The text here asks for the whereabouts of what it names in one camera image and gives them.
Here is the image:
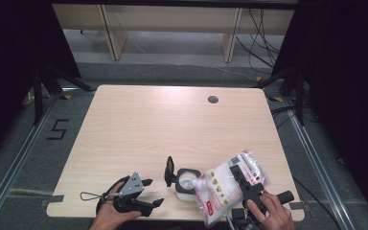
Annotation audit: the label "bundle of black cables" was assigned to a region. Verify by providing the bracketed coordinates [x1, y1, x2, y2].
[235, 9, 286, 70]

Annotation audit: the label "black curtain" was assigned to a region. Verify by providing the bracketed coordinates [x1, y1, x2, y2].
[0, 0, 81, 167]
[271, 0, 368, 221]

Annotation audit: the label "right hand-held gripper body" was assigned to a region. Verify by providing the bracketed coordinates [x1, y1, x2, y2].
[230, 182, 296, 230]

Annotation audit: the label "black metal stand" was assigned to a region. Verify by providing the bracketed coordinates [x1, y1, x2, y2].
[32, 65, 96, 127]
[253, 66, 307, 127]

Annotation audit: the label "person's right hand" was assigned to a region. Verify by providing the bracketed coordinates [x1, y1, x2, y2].
[246, 191, 296, 230]

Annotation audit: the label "thin wire loop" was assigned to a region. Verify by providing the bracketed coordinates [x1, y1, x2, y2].
[80, 191, 105, 202]

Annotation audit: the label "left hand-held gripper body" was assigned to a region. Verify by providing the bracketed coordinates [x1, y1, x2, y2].
[113, 172, 156, 219]

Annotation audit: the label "aluminium floor rail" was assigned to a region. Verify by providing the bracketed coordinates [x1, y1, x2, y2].
[0, 95, 61, 230]
[284, 97, 357, 230]

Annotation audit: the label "white floor cable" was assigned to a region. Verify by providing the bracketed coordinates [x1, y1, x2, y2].
[130, 37, 259, 81]

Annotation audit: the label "black floor cables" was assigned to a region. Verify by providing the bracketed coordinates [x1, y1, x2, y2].
[270, 104, 303, 129]

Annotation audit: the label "long black floor cable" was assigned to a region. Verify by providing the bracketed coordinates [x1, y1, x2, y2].
[292, 176, 343, 230]

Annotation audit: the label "black cable loop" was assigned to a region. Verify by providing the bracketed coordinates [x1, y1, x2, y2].
[95, 174, 132, 215]

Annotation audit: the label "light wooden desk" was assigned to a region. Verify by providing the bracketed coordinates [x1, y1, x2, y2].
[51, 3, 296, 63]

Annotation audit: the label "clear jar with black lid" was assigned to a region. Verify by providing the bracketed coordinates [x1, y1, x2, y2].
[163, 155, 202, 202]

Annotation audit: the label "red and white sugar bag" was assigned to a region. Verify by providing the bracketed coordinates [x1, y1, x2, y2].
[193, 148, 271, 229]

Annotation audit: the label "person's left hand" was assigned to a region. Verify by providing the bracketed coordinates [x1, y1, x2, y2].
[88, 181, 142, 230]

